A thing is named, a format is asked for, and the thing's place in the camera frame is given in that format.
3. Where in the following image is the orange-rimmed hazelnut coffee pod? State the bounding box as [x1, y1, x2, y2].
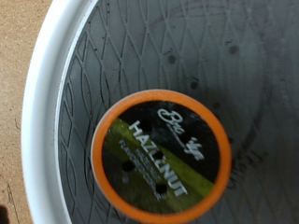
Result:
[91, 89, 233, 224]

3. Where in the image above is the white two-tier turntable stand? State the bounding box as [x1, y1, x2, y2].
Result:
[21, 0, 299, 224]

